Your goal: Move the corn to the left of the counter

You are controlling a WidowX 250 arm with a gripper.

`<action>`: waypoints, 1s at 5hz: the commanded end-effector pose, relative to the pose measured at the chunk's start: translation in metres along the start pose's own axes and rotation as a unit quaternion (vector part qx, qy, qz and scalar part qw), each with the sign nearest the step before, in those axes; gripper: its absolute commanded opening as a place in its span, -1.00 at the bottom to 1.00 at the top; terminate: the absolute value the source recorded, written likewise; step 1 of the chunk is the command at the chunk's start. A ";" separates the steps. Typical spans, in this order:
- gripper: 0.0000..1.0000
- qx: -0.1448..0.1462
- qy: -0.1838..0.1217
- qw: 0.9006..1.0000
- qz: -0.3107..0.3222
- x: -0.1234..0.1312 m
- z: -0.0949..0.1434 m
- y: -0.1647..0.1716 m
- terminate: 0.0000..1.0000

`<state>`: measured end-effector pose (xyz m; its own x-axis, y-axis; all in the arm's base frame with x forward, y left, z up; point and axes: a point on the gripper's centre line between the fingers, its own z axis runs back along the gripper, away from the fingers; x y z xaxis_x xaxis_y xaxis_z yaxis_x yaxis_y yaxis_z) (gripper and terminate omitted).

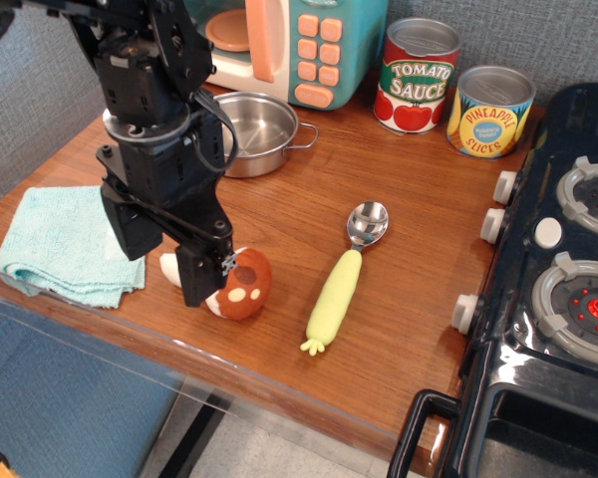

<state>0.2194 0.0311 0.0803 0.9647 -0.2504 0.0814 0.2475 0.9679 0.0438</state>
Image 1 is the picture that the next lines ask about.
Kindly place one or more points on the light blue folded cloth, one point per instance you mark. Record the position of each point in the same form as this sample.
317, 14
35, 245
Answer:
60, 239

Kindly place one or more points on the tomato sauce can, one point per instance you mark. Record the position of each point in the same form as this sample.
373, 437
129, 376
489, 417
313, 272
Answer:
419, 61

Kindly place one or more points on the teal toy microwave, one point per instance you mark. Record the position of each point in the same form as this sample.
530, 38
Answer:
311, 54

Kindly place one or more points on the pineapple slices can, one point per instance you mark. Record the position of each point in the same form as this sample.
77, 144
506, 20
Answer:
489, 112

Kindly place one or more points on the clear acrylic table guard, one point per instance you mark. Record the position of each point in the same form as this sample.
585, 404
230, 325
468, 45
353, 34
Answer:
74, 405

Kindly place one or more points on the black toy stove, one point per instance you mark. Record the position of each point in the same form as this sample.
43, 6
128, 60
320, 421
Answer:
528, 401

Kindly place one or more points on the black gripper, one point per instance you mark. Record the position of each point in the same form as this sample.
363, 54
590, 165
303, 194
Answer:
161, 180

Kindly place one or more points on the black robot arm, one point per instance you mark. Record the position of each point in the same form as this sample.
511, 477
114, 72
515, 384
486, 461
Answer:
150, 60

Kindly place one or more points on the plush brown mushroom toy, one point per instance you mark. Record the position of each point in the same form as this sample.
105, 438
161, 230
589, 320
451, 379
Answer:
247, 287

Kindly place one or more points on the steel pot with handles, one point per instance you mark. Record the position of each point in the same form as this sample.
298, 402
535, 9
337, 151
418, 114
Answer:
264, 129

